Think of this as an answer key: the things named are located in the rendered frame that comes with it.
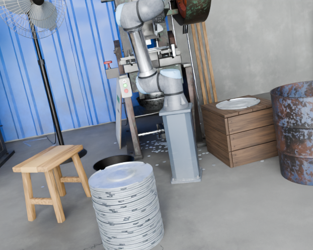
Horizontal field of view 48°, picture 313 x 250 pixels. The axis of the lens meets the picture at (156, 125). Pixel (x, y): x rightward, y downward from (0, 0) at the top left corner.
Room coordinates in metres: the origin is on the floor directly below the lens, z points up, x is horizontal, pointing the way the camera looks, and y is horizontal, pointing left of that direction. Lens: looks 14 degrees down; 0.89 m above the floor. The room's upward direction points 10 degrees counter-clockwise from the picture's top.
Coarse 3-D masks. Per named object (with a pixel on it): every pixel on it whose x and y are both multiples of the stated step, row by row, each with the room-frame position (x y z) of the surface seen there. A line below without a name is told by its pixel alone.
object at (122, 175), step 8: (112, 168) 1.58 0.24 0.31; (120, 168) 1.56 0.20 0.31; (128, 168) 1.54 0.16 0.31; (136, 168) 1.52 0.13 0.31; (144, 168) 1.50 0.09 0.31; (152, 168) 1.47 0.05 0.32; (96, 176) 1.51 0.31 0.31; (104, 176) 1.49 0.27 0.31; (112, 176) 1.46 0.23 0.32; (120, 176) 1.44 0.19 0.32; (128, 176) 1.43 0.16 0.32; (136, 176) 1.43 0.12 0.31; (144, 176) 1.41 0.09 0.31; (96, 184) 1.42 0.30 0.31; (104, 184) 1.40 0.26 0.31; (112, 184) 1.38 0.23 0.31; (120, 184) 1.37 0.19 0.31; (128, 184) 1.36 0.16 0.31
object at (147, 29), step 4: (132, 0) 2.77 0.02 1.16; (144, 24) 2.75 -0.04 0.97; (148, 24) 2.75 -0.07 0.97; (152, 24) 2.76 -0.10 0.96; (144, 28) 2.75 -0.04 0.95; (148, 28) 2.75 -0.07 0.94; (152, 28) 2.75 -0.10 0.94; (144, 32) 2.75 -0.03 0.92; (148, 32) 2.75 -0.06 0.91; (152, 32) 2.75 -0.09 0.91
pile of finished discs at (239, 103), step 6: (222, 102) 2.41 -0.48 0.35; (228, 102) 2.38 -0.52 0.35; (234, 102) 2.33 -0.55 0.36; (240, 102) 2.29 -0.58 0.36; (246, 102) 2.27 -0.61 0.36; (252, 102) 2.26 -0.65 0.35; (258, 102) 2.20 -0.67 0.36; (222, 108) 2.22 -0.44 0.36; (228, 108) 2.21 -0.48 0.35; (234, 108) 2.16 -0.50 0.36; (240, 108) 2.15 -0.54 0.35
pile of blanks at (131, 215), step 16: (96, 192) 1.37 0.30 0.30; (112, 192) 1.33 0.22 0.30; (128, 192) 1.33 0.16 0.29; (144, 192) 1.38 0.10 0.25; (96, 208) 1.39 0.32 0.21; (112, 208) 1.33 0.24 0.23; (128, 208) 1.33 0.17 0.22; (144, 208) 1.35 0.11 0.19; (112, 224) 1.35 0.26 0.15; (128, 224) 1.32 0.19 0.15; (144, 224) 1.34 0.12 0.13; (160, 224) 1.43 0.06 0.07; (112, 240) 1.35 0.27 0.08; (128, 240) 1.33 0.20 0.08; (144, 240) 1.34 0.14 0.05; (160, 240) 1.40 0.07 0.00
